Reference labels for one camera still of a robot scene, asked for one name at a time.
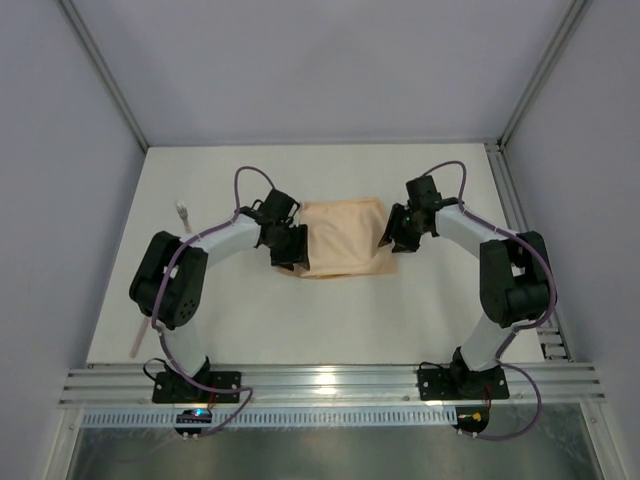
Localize orange cloth napkin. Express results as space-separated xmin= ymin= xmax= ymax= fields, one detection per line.
xmin=278 ymin=197 xmax=398 ymax=279

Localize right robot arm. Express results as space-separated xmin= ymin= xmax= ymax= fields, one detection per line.
xmin=379 ymin=175 xmax=556 ymax=401

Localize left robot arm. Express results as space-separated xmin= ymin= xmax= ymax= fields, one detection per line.
xmin=129 ymin=188 xmax=310 ymax=391

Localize left black controller board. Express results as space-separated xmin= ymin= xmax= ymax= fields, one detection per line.
xmin=174 ymin=408 xmax=212 ymax=440

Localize black controller board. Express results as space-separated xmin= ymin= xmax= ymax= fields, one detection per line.
xmin=174 ymin=408 xmax=212 ymax=440
xmin=453 ymin=405 xmax=490 ymax=439

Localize right black controller board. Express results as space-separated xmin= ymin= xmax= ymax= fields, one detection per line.
xmin=453 ymin=405 xmax=490 ymax=439

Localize right side aluminium rail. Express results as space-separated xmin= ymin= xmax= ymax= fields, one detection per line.
xmin=484 ymin=140 xmax=573 ymax=363

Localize aluminium rail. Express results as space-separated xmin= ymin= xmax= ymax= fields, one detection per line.
xmin=484 ymin=140 xmax=573 ymax=363
xmin=58 ymin=362 xmax=605 ymax=408

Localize silver fork pink handle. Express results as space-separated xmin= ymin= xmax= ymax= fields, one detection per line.
xmin=175 ymin=201 xmax=193 ymax=234

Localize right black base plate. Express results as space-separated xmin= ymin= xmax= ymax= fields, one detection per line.
xmin=416 ymin=362 xmax=510 ymax=401

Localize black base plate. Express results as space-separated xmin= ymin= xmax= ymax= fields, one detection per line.
xmin=151 ymin=370 xmax=243 ymax=405
xmin=416 ymin=362 xmax=510 ymax=401

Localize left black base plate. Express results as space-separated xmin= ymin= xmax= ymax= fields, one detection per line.
xmin=151 ymin=370 xmax=243 ymax=405

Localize front aluminium rail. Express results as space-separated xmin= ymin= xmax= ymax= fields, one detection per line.
xmin=58 ymin=362 xmax=605 ymax=408

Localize white slotted cable duct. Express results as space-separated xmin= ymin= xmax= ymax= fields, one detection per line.
xmin=80 ymin=404 xmax=455 ymax=429

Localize right frame post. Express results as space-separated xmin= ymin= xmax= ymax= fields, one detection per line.
xmin=497 ymin=0 xmax=592 ymax=149

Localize frame post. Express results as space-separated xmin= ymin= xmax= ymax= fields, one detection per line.
xmin=497 ymin=0 xmax=592 ymax=149
xmin=55 ymin=0 xmax=150 ymax=153

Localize left frame post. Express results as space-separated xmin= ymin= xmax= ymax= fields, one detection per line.
xmin=55 ymin=0 xmax=150 ymax=153

